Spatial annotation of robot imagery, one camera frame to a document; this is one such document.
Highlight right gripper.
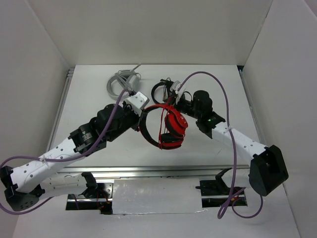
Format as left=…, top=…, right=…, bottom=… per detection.
left=160, top=93, right=202, bottom=119

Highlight red and black headphones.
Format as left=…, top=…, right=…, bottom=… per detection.
left=139, top=104, right=188, bottom=150

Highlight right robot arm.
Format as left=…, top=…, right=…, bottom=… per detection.
left=173, top=90, right=289, bottom=196

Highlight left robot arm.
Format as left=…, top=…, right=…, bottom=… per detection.
left=0, top=102, right=144, bottom=215

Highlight white cover plate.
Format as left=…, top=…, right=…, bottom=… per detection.
left=112, top=178, right=203, bottom=215

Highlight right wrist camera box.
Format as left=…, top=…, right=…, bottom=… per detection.
left=170, top=80, right=186, bottom=104

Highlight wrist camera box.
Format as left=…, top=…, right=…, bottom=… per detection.
left=124, top=92, right=150, bottom=116
left=170, top=80, right=186, bottom=104

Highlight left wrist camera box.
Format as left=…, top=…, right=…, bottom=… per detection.
left=124, top=92, right=150, bottom=116

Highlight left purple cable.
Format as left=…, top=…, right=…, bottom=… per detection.
left=0, top=89, right=136, bottom=214

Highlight aluminium rail frame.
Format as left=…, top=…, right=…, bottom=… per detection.
left=47, top=64, right=273, bottom=211

